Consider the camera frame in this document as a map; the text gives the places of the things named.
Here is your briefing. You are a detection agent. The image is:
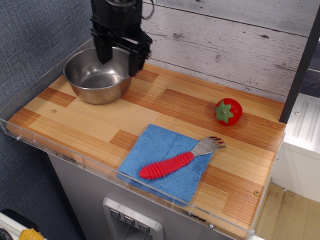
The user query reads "black vertical post right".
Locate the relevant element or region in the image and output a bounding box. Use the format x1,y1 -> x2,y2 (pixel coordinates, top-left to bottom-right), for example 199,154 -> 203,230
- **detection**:
279,8 -> 320,124

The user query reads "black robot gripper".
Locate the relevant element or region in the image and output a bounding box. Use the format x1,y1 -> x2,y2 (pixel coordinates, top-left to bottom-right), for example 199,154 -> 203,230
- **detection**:
90,0 -> 153,77

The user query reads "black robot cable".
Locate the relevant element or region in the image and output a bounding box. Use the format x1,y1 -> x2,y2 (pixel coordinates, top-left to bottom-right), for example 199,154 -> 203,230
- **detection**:
136,0 -> 156,21

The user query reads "grey cabinet with buttons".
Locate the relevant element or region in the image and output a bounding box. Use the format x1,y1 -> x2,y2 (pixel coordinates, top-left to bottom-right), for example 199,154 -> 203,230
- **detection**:
49,155 -> 228,240

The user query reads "clear acrylic table guard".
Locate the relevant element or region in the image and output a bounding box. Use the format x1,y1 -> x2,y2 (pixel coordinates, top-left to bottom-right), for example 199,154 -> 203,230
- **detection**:
0,37 -> 285,240

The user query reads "silver metal pot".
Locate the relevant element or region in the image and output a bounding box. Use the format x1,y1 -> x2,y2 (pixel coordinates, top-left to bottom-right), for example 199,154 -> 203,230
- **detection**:
63,47 -> 132,105

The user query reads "blue cloth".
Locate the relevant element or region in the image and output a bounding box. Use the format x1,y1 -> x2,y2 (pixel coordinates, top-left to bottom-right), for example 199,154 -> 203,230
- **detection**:
116,123 -> 214,203

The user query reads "red toy strawberry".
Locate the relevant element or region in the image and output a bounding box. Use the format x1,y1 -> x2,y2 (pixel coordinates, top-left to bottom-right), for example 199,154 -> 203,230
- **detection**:
214,98 -> 243,126

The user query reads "red handled metal fork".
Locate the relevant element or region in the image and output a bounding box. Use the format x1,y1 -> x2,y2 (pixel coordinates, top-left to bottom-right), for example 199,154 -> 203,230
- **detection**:
138,136 -> 226,180

